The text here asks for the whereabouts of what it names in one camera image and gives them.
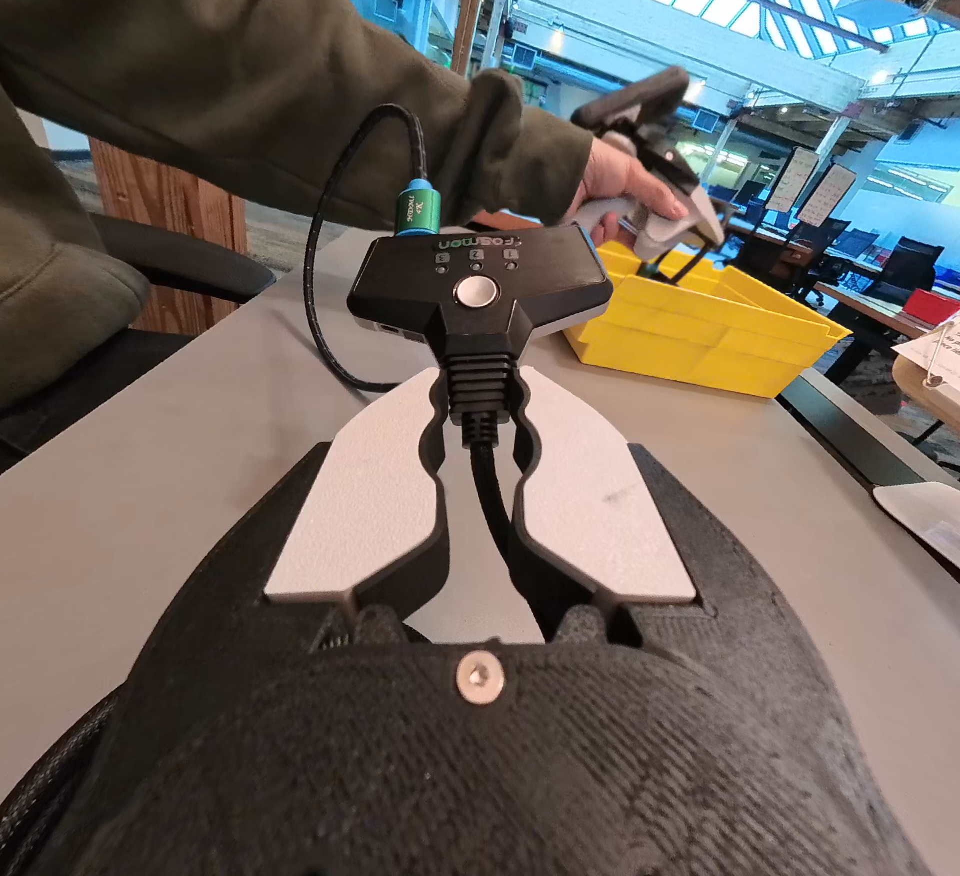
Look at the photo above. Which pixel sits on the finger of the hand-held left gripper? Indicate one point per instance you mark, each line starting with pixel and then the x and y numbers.
pixel 709 216

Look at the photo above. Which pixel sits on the white standing board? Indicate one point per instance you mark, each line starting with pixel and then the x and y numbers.
pixel 791 179
pixel 829 194

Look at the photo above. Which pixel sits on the person's left hand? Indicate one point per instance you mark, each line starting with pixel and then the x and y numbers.
pixel 611 179

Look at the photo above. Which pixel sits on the black office chair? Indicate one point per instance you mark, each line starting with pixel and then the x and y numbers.
pixel 195 269
pixel 911 269

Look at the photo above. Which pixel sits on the white ceiling projector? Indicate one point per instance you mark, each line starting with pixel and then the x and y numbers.
pixel 881 3

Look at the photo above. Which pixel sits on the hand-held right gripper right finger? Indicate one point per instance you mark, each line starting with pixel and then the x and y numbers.
pixel 600 509

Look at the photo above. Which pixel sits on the white paper tag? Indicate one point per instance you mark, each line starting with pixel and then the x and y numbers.
pixel 934 355

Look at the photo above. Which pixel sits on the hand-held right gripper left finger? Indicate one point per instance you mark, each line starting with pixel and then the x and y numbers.
pixel 352 509

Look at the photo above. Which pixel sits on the grey desk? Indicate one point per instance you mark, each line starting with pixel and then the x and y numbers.
pixel 187 441

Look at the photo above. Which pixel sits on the white paper sheet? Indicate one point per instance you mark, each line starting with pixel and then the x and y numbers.
pixel 926 520

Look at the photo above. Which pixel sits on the black switch hub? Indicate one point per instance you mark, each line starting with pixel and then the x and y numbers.
pixel 480 332

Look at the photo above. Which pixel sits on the red box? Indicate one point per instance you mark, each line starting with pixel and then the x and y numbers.
pixel 934 306

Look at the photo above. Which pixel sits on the person's green hoodie torso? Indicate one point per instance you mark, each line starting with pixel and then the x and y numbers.
pixel 45 276

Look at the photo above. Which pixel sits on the yellow plastic bin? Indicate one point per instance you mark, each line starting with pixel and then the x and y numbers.
pixel 712 336

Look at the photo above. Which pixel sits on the person's left forearm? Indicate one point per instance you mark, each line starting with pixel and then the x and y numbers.
pixel 375 104

